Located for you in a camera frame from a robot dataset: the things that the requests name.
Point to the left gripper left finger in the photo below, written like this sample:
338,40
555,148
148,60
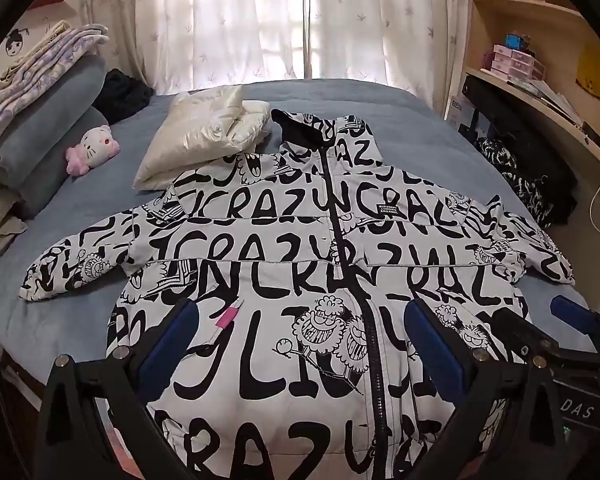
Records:
72,443

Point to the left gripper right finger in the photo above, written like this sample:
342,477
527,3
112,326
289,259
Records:
506,422

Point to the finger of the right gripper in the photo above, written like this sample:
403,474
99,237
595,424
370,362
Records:
580,318
522,337

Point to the black white graffiti print jacket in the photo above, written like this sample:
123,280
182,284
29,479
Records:
301,263

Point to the blue bed blanket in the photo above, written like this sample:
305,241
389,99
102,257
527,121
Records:
409,136

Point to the black white patterned hanging garment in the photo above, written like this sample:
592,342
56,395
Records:
547,206

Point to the pink storage boxes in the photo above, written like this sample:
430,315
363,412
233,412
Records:
509,64

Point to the wooden desk shelf unit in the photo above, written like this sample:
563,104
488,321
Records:
550,125

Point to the pink white kitty plush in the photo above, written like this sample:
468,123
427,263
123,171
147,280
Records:
96,147

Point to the folded cream puffer jacket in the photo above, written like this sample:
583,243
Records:
201,127

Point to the black garment by window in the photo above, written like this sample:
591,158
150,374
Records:
121,96

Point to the folded purple floral blanket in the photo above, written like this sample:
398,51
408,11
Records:
31,75

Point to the white floral curtain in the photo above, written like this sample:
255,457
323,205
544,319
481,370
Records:
178,45

